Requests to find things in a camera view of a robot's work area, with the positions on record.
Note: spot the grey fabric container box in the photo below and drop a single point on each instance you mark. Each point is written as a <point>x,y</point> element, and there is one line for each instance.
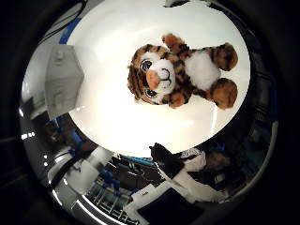
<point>64,79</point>

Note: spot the person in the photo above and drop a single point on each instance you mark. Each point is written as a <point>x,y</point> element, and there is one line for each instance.
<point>215,164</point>

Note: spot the brown striped tiger plush toy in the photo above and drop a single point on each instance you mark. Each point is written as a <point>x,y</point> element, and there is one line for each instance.
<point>181,73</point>

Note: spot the cyan aluminium frame rail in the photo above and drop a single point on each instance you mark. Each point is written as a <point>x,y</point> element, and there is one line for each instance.
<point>139,160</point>

